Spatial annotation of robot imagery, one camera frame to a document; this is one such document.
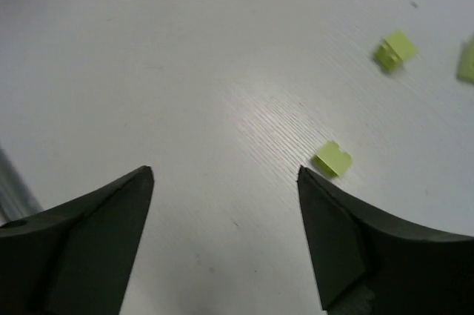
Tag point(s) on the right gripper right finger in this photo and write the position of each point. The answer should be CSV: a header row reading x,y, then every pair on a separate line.
x,y
368,261

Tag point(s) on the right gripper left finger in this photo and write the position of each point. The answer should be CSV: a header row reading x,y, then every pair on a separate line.
x,y
77,257

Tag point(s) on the pale lime square lego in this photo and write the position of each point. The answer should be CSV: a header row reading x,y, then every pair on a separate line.
x,y
332,160

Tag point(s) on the pale lime small lego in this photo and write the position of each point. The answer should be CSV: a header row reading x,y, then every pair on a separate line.
x,y
393,51

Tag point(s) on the lime hollow lego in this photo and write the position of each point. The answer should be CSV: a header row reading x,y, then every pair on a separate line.
x,y
465,68

